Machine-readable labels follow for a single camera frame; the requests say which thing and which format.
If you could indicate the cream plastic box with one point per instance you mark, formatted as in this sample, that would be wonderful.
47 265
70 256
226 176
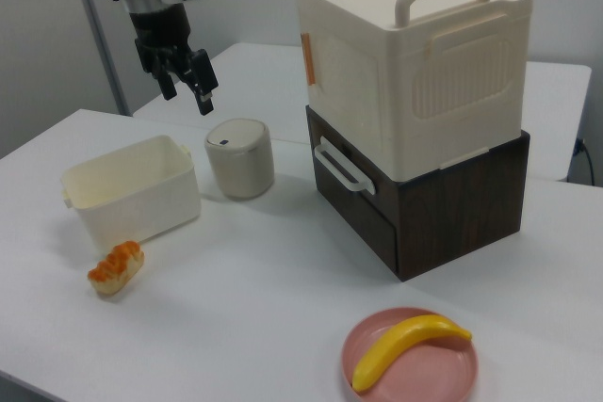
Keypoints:
141 213

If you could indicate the yellow toy banana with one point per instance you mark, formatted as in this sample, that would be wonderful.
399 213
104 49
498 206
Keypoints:
400 341

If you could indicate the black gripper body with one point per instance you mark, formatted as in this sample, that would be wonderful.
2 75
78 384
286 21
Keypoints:
160 30

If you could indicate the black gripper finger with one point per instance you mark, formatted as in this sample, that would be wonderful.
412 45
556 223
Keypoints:
203 86
166 84

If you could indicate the orange glazed toy bread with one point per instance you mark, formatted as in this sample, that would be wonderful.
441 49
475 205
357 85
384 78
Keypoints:
115 268

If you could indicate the beige small lidded trash can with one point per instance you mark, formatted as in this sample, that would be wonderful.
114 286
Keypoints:
240 162

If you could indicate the dark wooden drawer cabinet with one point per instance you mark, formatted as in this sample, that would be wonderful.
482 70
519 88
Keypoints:
461 218

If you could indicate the pink plate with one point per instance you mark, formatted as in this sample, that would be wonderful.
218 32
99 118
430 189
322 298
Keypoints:
424 374

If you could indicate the grey metal pole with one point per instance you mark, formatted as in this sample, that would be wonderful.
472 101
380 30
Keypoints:
106 58

